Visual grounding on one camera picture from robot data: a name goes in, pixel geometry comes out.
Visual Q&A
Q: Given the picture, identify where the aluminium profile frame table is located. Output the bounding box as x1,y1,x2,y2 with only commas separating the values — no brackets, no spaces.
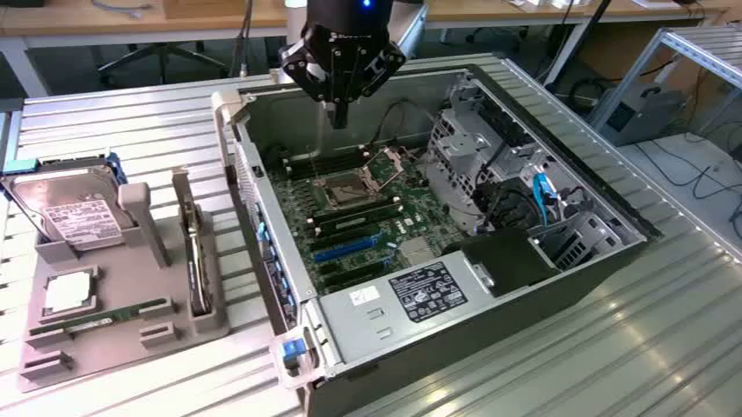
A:
587,23,742,144

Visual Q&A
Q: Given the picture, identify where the black office chair base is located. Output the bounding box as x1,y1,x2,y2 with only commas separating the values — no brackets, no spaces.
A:
94,41,230,86

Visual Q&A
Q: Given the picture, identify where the black power wire bundle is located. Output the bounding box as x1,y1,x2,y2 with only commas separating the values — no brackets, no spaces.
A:
472,180,537,231

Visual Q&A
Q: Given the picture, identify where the silver drive cage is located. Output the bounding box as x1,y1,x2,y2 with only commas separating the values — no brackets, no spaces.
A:
425,77,557,235

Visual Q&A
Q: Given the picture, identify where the grey control box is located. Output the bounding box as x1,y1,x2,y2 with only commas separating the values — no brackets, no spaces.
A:
596,84,688,147

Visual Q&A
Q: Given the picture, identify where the silver CPU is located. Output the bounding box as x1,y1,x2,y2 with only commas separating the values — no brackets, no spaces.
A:
42,273,97,314

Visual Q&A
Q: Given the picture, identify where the silver chipset heatsink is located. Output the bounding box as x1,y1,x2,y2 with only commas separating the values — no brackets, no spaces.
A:
398,241,436,267

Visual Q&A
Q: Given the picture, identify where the blue expansion slot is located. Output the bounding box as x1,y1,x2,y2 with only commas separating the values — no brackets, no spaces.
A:
313,241,388,263

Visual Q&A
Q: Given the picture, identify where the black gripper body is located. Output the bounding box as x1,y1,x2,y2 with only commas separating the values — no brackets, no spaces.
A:
298,0,396,104

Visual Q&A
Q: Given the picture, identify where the silver disk bay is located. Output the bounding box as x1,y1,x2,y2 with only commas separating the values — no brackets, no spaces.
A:
529,208,645,273

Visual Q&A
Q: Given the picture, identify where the black expansion slot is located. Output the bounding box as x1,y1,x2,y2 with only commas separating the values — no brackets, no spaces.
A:
322,268,384,291
306,228,384,254
320,259,384,281

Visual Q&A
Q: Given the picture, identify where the light blue network cable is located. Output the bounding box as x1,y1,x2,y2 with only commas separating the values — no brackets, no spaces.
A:
90,0,154,19

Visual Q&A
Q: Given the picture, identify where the graphics card with metal bracket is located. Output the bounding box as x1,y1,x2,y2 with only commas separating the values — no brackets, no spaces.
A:
170,167,213,316

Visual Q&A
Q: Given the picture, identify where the silver power supply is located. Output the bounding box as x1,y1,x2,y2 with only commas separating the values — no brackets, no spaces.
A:
312,251,499,366

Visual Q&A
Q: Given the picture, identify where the hard drive with blue caddy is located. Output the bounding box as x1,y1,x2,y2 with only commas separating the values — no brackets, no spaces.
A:
2,149,129,205

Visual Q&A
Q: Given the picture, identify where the CPU socket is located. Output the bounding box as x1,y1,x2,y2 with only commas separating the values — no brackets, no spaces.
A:
314,173,377,209

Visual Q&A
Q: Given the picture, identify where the wooden desk white frame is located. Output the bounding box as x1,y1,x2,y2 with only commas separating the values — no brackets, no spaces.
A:
421,0,731,83
0,0,290,99

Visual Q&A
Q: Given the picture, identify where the grey parts rack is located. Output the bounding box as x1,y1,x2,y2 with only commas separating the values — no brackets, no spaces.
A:
15,182,233,394

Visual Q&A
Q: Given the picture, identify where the open black PC case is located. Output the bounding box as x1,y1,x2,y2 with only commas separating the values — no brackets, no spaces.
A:
208,63,665,417

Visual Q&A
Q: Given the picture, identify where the black plastic shroud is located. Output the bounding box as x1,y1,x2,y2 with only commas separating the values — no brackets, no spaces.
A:
443,228,563,299

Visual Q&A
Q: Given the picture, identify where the silver hard disk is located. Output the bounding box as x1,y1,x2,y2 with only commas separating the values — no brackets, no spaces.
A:
0,167,140,253

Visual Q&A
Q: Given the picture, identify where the green motherboard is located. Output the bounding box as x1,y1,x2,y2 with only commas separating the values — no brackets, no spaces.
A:
269,145,471,296

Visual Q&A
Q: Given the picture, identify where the blue disk wire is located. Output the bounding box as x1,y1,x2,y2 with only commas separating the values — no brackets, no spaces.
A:
529,172,560,229

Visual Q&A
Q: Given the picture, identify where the coiled black cable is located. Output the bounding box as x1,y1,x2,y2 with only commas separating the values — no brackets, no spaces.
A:
567,76,607,109

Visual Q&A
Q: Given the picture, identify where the green RAM stick white label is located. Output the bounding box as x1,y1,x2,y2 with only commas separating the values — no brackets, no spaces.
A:
27,299,166,338

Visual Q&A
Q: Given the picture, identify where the thin metal locking lever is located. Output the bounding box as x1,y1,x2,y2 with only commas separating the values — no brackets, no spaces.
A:
306,152,325,186

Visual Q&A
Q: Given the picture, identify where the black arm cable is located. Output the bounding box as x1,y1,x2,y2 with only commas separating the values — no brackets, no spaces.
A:
229,0,257,78

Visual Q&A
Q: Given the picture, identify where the installed green RAM stick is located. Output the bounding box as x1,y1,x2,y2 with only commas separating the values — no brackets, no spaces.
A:
313,206,402,234

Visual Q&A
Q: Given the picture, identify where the metal socket cover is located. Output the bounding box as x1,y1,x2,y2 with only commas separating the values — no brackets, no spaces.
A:
357,146,416,192

